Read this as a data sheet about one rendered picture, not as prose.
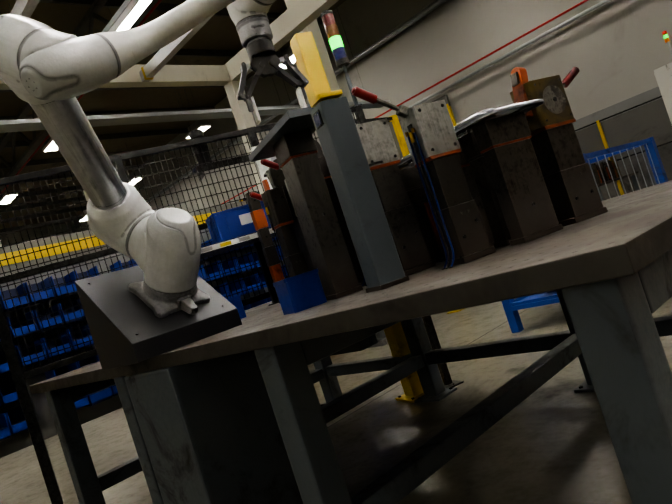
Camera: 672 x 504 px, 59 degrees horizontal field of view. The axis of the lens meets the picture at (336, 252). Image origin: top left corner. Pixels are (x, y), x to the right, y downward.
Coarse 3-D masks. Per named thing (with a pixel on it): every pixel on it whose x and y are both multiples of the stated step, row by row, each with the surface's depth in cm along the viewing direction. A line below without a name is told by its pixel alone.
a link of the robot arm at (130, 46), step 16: (192, 0) 139; (208, 0) 139; (224, 0) 140; (272, 0) 153; (160, 16) 139; (176, 16) 138; (192, 16) 139; (208, 16) 141; (112, 32) 131; (128, 32) 133; (144, 32) 136; (160, 32) 138; (176, 32) 139; (112, 48) 128; (128, 48) 131; (144, 48) 136; (160, 48) 140; (128, 64) 133
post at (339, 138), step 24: (336, 120) 133; (336, 144) 132; (360, 144) 134; (336, 168) 134; (360, 168) 133; (336, 192) 137; (360, 192) 133; (360, 216) 132; (384, 216) 134; (360, 240) 134; (384, 240) 133; (360, 264) 137; (384, 264) 132; (384, 288) 131
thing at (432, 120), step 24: (408, 120) 132; (432, 120) 131; (408, 144) 135; (432, 144) 130; (456, 144) 132; (432, 168) 131; (456, 168) 132; (432, 192) 134; (456, 192) 131; (456, 216) 130; (480, 216) 132; (456, 240) 130; (480, 240) 131; (456, 264) 131
